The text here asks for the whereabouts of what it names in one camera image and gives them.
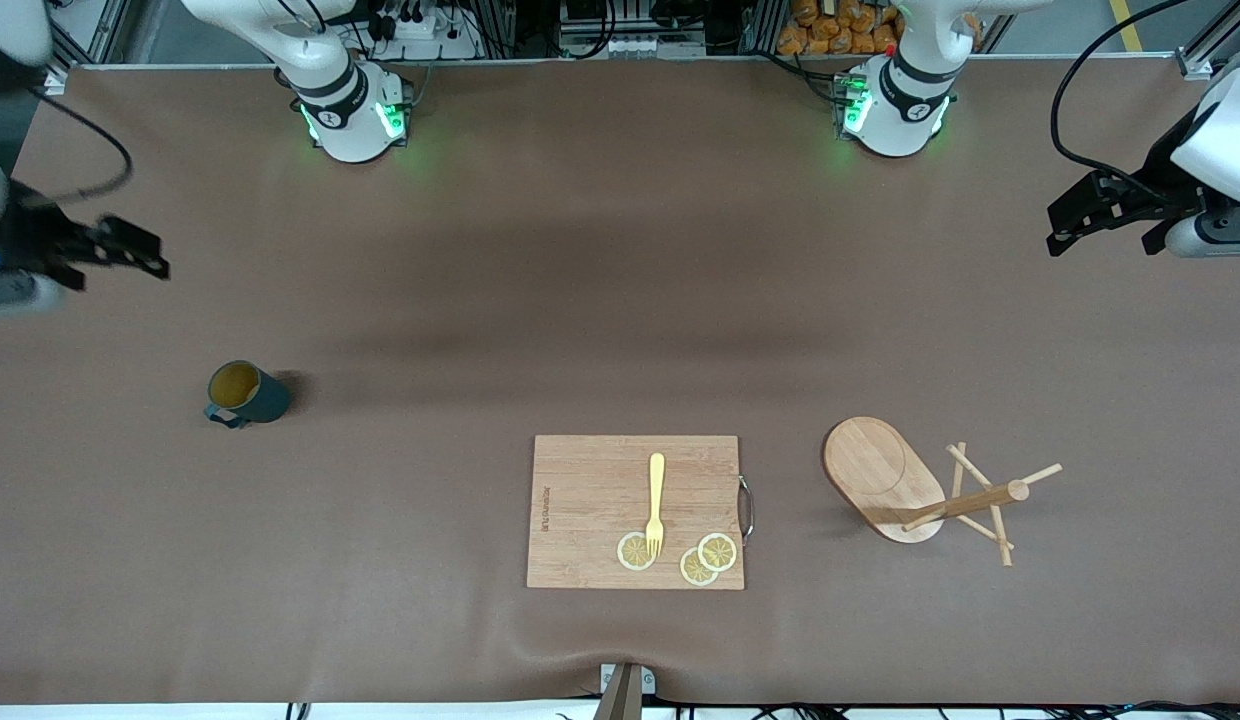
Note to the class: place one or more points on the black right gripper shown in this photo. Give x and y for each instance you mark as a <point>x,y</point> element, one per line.
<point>30,240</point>

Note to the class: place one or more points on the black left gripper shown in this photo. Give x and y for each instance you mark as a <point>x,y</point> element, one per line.
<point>1160,178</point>

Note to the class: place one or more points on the teal mug with yellow interior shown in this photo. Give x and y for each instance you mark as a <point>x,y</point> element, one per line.
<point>255,400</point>

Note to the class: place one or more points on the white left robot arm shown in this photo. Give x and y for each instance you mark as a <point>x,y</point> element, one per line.
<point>900,115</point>

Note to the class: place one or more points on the wooden mug rack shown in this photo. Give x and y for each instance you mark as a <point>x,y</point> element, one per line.
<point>870,465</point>

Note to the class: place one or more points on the orange snack pile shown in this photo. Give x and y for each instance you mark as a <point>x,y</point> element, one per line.
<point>820,30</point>

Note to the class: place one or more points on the table cover mat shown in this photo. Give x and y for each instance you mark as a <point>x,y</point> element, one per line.
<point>480,300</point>

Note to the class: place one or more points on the white power strip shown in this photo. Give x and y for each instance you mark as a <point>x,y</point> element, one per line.
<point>445,45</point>

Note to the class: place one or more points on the grey socket strip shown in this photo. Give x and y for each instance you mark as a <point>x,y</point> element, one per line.
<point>630,46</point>

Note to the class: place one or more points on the lemon slice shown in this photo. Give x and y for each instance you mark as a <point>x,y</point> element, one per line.
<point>720,552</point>
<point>630,552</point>
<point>692,572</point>

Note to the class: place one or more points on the yellow plastic fork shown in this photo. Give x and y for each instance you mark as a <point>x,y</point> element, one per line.
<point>657,480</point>

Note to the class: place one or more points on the wooden cutting board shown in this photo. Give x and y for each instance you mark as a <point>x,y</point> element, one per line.
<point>590,500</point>

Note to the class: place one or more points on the aluminium frame post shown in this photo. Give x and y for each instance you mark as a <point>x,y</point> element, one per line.
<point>90,30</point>
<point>1205,55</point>

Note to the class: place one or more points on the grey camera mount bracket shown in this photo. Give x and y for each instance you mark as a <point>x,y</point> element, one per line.
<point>625,695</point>

